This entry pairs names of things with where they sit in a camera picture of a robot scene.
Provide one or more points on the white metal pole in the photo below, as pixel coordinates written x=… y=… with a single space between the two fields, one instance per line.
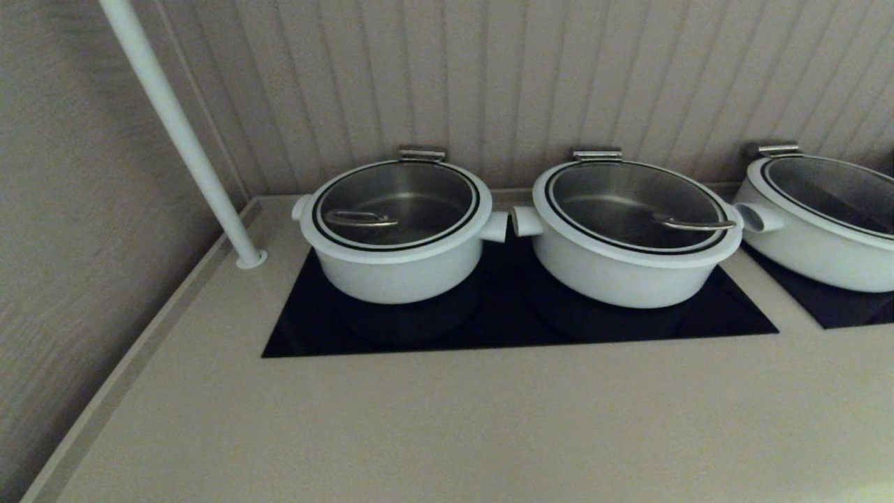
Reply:
x=174 y=119

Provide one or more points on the white round pot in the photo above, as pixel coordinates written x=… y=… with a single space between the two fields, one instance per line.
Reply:
x=398 y=279
x=810 y=258
x=607 y=286

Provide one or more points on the glass lid with white rim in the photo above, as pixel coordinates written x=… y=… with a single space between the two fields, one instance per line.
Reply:
x=419 y=195
x=831 y=185
x=614 y=202

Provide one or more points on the wide black glass cooktop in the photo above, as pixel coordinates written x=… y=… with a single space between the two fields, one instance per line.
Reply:
x=489 y=328

